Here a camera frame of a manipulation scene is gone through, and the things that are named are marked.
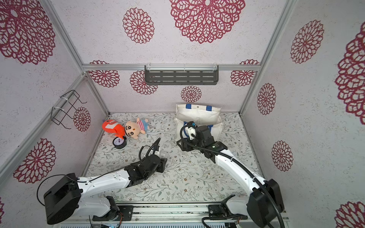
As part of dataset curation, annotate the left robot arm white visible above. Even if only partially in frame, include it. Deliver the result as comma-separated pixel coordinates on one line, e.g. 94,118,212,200
43,154,167,225

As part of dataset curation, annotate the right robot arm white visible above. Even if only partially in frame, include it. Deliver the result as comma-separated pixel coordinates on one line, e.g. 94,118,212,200
177,138,285,228

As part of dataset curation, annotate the white Doraemon canvas bag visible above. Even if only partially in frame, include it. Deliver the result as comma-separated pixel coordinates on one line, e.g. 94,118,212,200
175,104,223,141

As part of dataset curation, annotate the black round alarm clock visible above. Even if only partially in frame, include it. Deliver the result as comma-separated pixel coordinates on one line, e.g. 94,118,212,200
112,136,127,150

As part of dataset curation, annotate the pink boy plush doll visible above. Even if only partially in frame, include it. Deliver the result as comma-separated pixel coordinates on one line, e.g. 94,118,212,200
125,118,150,139

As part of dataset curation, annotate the red plush toy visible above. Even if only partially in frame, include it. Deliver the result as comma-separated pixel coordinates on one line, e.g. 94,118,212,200
102,119,125,138

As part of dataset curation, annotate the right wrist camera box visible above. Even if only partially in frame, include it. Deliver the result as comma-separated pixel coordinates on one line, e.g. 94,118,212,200
195,125,215,147

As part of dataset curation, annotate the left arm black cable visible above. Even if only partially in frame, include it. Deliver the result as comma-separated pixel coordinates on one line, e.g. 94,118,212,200
36,137,162,207

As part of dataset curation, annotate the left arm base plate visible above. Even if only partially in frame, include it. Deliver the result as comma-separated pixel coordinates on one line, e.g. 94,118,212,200
91,205,134,221

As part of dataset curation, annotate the aluminium front rail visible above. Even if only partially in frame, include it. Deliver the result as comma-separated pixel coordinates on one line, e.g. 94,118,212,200
49,201,290,228

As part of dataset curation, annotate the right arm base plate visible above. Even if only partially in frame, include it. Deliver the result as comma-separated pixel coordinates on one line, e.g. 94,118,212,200
208,195,249,220

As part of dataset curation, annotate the grey slotted wall shelf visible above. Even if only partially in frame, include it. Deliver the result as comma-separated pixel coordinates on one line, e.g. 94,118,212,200
144,65,219,86

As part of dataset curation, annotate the black wire wall rack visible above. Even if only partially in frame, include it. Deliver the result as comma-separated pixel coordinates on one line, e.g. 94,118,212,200
50,89,87,130

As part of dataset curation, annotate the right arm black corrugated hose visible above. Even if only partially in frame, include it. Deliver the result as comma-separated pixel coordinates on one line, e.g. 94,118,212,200
179,121,286,228

